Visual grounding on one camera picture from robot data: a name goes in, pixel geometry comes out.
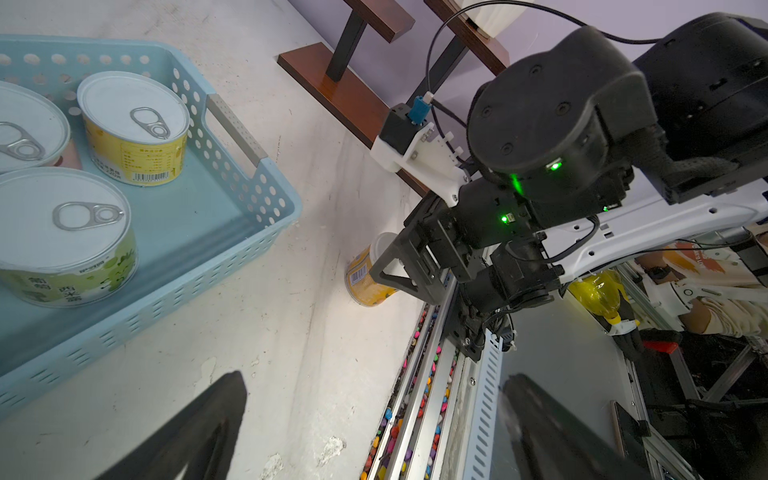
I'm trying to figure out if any pink label can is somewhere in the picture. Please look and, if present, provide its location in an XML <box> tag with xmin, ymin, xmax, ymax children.
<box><xmin>1</xmin><ymin>81</ymin><xmax>82</xmax><ymax>174</ymax></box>

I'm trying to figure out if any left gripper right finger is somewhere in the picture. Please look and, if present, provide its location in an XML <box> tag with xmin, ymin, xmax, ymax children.
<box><xmin>501</xmin><ymin>374</ymin><xmax>648</xmax><ymax>480</ymax></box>

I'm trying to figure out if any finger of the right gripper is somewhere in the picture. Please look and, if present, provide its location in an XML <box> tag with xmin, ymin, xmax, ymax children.
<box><xmin>369</xmin><ymin>236</ymin><xmax>438</xmax><ymax>303</ymax></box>

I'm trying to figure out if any yellow label can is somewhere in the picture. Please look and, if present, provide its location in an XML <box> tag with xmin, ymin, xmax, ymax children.
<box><xmin>76</xmin><ymin>71</ymin><xmax>190</xmax><ymax>187</ymax></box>

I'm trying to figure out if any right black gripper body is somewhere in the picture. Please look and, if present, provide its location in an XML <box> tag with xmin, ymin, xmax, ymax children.
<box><xmin>395</xmin><ymin>179</ymin><xmax>534</xmax><ymax>303</ymax></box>

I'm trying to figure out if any light blue plastic basket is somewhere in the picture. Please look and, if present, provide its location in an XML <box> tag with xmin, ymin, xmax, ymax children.
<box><xmin>1</xmin><ymin>35</ymin><xmax>302</xmax><ymax>417</ymax></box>

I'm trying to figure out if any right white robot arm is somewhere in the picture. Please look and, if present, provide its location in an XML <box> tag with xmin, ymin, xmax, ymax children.
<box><xmin>369</xmin><ymin>13</ymin><xmax>767</xmax><ymax>359</ymax></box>

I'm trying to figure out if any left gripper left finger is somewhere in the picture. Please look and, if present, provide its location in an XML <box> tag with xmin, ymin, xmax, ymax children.
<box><xmin>99</xmin><ymin>371</ymin><xmax>248</xmax><ymax>479</ymax></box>

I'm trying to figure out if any upside-down orange can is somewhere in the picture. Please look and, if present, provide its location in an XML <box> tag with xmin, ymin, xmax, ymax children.
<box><xmin>344</xmin><ymin>232</ymin><xmax>398</xmax><ymax>307</ymax></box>

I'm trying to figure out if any brown wooden step shelf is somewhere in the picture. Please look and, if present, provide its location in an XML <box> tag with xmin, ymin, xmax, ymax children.
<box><xmin>277</xmin><ymin>0</ymin><xmax>511</xmax><ymax>198</ymax></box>

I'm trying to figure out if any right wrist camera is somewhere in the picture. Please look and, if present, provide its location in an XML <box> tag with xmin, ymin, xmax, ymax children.
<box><xmin>371</xmin><ymin>92</ymin><xmax>469</xmax><ymax>207</ymax></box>

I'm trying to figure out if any green label can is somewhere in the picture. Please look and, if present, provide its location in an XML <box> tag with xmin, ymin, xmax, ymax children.
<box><xmin>1</xmin><ymin>167</ymin><xmax>139</xmax><ymax>308</ymax></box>

